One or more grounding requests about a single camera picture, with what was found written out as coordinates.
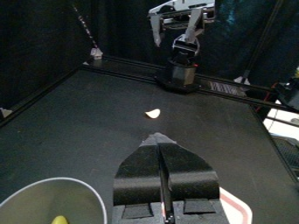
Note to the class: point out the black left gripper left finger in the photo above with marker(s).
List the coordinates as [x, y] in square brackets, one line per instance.
[137, 175]

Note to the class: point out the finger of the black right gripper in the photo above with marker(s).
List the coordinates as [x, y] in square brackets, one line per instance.
[157, 29]
[194, 24]

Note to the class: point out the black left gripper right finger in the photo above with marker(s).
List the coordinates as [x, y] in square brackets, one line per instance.
[192, 175]

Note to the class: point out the yellow toy banana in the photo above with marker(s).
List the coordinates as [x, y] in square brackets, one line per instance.
[61, 220]

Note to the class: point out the grey bowl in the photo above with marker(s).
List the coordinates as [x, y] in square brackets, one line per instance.
[35, 198]

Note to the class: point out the white card with red border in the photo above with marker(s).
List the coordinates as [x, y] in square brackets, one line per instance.
[240, 208]

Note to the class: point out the small white wedge piece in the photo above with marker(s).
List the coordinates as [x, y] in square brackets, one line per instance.
[154, 113]

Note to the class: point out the black mesh panel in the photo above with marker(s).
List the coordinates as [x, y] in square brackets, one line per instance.
[289, 153]

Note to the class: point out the black equipment box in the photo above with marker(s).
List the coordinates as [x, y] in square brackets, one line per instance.
[289, 94]

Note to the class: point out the black aluminium frame rail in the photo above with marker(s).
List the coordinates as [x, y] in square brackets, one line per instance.
[43, 90]
[129, 68]

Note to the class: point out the silver corner bracket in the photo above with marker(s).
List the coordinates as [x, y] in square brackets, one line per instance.
[97, 53]
[5, 113]
[241, 80]

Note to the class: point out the black diagonal frame strut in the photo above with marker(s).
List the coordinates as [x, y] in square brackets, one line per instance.
[265, 35]

